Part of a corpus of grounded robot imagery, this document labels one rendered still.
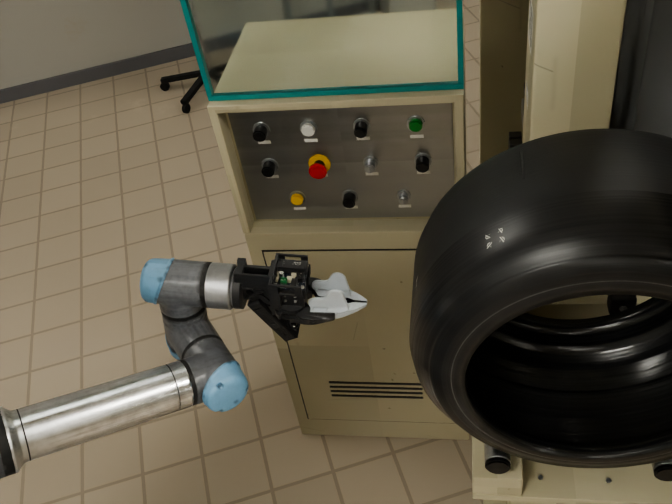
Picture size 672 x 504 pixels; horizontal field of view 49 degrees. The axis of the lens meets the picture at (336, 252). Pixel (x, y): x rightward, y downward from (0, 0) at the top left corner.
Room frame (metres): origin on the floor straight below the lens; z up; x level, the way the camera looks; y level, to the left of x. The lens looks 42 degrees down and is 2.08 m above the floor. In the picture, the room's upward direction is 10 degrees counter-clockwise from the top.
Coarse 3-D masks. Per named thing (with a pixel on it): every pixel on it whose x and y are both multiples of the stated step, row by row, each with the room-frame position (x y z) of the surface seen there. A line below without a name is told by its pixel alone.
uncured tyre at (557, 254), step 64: (448, 192) 0.90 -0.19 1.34; (512, 192) 0.78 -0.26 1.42; (576, 192) 0.73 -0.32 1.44; (640, 192) 0.70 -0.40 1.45; (448, 256) 0.75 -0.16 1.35; (512, 256) 0.68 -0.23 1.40; (576, 256) 0.64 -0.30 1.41; (640, 256) 0.62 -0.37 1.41; (448, 320) 0.68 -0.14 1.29; (512, 320) 0.90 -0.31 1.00; (576, 320) 0.90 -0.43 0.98; (640, 320) 0.85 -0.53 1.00; (448, 384) 0.67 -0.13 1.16; (512, 384) 0.81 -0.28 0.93; (576, 384) 0.80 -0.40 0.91; (640, 384) 0.76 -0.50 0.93; (512, 448) 0.65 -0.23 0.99; (576, 448) 0.63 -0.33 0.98; (640, 448) 0.60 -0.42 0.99
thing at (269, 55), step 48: (192, 0) 1.44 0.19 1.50; (240, 0) 1.42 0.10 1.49; (288, 0) 1.39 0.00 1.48; (336, 0) 1.37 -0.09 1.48; (384, 0) 1.35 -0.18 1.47; (432, 0) 1.32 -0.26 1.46; (240, 48) 1.42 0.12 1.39; (288, 48) 1.40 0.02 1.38; (336, 48) 1.37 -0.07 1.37; (384, 48) 1.35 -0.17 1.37; (432, 48) 1.33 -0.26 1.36; (240, 96) 1.42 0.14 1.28; (288, 96) 1.39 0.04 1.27
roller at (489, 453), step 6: (486, 444) 0.71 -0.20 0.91; (486, 450) 0.70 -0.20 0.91; (492, 450) 0.69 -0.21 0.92; (498, 450) 0.69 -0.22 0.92; (486, 456) 0.69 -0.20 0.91; (492, 456) 0.68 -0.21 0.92; (498, 456) 0.68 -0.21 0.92; (504, 456) 0.67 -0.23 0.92; (510, 456) 0.68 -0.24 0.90; (486, 462) 0.67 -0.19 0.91; (492, 462) 0.67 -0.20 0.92; (498, 462) 0.67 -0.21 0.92; (504, 462) 0.67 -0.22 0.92; (510, 462) 0.67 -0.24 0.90; (486, 468) 0.67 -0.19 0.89; (492, 468) 0.67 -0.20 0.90; (498, 468) 0.67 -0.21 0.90; (504, 468) 0.66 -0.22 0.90; (510, 468) 0.66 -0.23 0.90
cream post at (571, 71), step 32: (544, 0) 1.01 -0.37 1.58; (576, 0) 1.00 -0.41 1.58; (608, 0) 0.99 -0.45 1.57; (544, 32) 1.01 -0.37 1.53; (576, 32) 1.00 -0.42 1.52; (608, 32) 0.98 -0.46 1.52; (544, 64) 1.01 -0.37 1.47; (576, 64) 0.99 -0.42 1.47; (608, 64) 0.98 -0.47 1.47; (544, 96) 1.01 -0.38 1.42; (576, 96) 0.99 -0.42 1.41; (608, 96) 0.98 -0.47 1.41; (544, 128) 1.00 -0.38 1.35; (576, 128) 0.99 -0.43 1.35; (608, 128) 0.98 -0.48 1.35
